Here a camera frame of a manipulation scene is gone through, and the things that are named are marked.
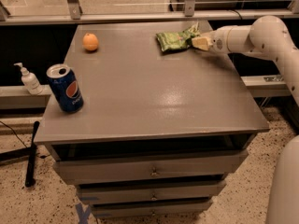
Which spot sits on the bottom grey drawer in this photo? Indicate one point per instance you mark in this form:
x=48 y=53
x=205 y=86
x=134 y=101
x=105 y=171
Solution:
x=150 y=208

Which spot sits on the grey metal railing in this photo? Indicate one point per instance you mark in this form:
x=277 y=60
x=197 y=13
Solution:
x=31 y=12

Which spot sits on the green jalapeno chip bag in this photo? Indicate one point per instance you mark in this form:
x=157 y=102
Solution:
x=170 y=41

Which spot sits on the grey drawer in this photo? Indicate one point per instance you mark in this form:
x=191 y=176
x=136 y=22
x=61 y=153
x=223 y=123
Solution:
x=150 y=208
x=152 y=193
x=147 y=168

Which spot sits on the grey drawer cabinet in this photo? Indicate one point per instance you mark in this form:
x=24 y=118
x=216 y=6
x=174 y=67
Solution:
x=140 y=102

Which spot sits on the top grey drawer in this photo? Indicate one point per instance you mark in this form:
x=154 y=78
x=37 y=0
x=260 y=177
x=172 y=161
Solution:
x=147 y=168

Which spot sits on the middle grey drawer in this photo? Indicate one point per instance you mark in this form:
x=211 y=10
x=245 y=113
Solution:
x=152 y=193

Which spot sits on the white pump sanitizer bottle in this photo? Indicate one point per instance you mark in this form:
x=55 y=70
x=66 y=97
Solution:
x=29 y=80

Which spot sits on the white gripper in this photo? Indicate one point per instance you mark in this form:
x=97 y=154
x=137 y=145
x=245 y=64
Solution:
x=219 y=41

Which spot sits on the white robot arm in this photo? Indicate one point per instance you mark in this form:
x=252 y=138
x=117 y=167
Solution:
x=268 y=38

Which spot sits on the black stand leg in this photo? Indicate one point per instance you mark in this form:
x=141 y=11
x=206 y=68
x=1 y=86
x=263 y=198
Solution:
x=29 y=153

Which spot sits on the blue pepsi can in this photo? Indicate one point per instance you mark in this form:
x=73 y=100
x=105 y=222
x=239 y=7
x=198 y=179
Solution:
x=64 y=85

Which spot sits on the orange fruit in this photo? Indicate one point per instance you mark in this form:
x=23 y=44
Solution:
x=90 y=42

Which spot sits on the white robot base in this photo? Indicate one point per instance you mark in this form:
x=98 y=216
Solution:
x=283 y=207

